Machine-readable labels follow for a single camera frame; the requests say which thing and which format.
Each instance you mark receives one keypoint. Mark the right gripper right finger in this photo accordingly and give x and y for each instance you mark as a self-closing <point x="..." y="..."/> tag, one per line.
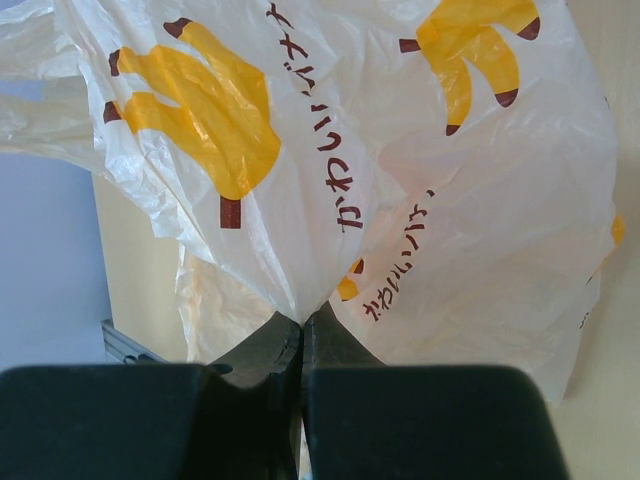
<point x="366" y="420"/>

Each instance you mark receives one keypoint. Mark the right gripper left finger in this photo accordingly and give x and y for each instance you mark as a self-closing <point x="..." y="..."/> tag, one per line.
<point x="236" y="418"/>

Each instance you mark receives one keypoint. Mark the banana print plastic bag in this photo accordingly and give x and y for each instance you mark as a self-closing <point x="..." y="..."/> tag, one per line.
<point x="440" y="172"/>

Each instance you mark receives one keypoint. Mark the aluminium front rail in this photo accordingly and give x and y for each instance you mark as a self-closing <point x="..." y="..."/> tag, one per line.
<point x="120" y="348"/>

